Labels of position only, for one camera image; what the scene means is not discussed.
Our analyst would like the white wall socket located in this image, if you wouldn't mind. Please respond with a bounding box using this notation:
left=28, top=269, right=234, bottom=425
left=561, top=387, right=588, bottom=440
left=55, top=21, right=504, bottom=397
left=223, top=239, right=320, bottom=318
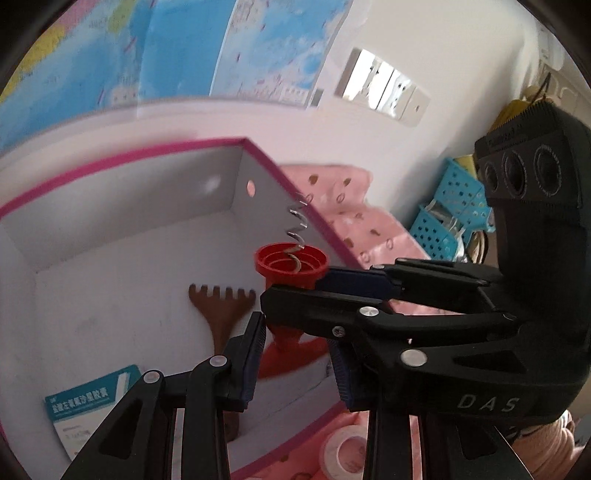
left=376, top=67, right=415, bottom=121
left=335, top=47, right=393, bottom=112

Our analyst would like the teal white medicine box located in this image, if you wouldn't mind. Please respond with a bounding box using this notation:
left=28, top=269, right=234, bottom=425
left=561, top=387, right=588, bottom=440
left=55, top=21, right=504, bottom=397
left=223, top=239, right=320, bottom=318
left=45, top=364, right=141, bottom=462

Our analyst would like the yellow plastic item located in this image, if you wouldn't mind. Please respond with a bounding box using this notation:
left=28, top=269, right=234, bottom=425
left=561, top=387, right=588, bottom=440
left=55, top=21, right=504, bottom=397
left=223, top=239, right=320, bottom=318
left=492, top=98, right=533, bottom=136

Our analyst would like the white tape roll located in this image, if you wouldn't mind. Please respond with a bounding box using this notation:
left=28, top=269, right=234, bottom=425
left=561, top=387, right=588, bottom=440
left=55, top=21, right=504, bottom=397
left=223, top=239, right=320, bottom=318
left=318, top=422, right=377, bottom=480

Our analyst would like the blue plastic basket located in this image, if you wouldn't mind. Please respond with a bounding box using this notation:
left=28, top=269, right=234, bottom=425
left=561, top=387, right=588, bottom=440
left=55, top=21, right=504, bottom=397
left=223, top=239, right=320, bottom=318
left=410, top=203, right=462, bottom=261
left=436, top=157, right=492, bottom=232

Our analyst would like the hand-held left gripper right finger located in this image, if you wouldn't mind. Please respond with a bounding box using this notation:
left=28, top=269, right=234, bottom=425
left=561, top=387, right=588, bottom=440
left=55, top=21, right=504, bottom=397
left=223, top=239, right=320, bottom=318
left=329, top=342, right=532, bottom=480

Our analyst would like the pink printed blanket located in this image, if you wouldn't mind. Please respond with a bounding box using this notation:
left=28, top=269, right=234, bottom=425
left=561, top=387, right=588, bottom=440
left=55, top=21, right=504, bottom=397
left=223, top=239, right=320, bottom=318
left=231, top=164, right=462, bottom=480

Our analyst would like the colourful wall map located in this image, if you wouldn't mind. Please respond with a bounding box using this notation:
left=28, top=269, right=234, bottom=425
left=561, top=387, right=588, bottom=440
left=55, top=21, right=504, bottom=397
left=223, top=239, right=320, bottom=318
left=0, top=0, right=354, bottom=151

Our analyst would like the brown wooden back scratcher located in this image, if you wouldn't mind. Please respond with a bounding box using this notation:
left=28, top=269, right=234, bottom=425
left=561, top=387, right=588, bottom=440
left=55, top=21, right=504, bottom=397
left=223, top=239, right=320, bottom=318
left=188, top=284, right=257, bottom=441

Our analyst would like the pink cardboard box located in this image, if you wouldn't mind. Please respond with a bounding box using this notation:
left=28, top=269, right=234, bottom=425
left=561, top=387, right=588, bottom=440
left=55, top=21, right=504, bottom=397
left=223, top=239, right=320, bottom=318
left=0, top=137, right=370, bottom=480

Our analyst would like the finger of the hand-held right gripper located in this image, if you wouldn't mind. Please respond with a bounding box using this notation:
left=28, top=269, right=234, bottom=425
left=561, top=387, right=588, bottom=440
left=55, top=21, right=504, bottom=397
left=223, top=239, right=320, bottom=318
left=260, top=285, right=528, bottom=376
left=318, top=260, right=514, bottom=317

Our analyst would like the red corkscrew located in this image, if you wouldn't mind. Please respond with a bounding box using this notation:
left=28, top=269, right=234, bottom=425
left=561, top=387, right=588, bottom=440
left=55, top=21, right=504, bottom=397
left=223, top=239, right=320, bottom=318
left=254, top=199, right=331, bottom=380

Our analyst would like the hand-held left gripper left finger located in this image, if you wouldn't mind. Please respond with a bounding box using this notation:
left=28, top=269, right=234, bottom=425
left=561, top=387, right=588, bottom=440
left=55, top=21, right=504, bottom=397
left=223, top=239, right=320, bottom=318
left=60, top=311, right=269, bottom=480

